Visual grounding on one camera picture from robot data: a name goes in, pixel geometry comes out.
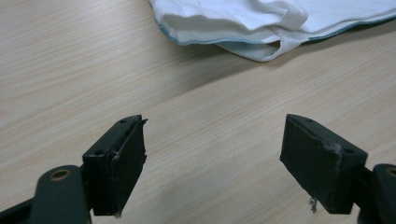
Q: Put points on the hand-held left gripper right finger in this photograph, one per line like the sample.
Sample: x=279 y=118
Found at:
x=320 y=161

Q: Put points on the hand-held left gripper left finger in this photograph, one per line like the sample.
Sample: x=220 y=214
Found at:
x=116 y=169

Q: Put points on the white cloth with teal hem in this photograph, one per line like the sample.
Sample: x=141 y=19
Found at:
x=249 y=21

